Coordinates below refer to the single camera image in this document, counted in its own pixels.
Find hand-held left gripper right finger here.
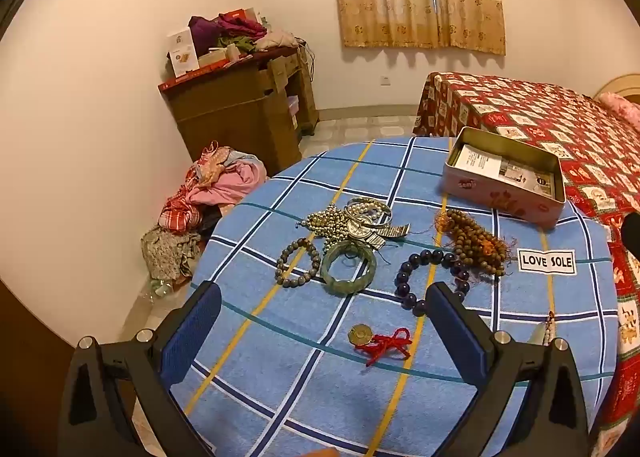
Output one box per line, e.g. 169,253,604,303
425,281,591,457

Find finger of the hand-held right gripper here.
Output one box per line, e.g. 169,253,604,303
620,211,640,258

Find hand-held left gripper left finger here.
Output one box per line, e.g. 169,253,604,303
58,281,222,457

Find dark blue bead bracelet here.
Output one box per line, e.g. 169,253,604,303
394,249,472,313

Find brown wooden bead necklace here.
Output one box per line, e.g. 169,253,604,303
434,208,516,283

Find brass coin with red knot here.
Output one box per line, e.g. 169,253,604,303
348,324,414,367

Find pink metal tin box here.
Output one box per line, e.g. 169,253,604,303
441,127,567,229

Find silver wristwatch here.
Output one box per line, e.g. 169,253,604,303
348,217,412,244

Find beaded pendant charm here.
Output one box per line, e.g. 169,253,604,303
530,312,556,345

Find blue checked tablecloth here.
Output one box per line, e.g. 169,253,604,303
167,136,621,457

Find pink floral pillow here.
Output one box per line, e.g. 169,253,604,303
597,92,640,130

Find green jade bangle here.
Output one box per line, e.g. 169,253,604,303
321,243,378,294

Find bed with red quilt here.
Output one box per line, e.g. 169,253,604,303
412,71,640,448

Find pile of pink clothes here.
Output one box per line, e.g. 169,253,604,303
141,141,268,283

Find cream wooden headboard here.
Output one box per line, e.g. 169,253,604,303
592,77,640,102

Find white printed papers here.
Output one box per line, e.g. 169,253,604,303
452,144,558,198

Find brown wooden desk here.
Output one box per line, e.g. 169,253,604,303
158,44,321,176

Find white printed box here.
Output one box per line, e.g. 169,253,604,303
167,29,198,78

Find pile of purple clothes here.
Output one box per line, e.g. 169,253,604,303
187,14,301,58

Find red cardboard box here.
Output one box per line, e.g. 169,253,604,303
221,9,258,25

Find grey bead bracelet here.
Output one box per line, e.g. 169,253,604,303
274,238,321,289

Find gold bead necklace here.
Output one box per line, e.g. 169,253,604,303
299,208,343,234

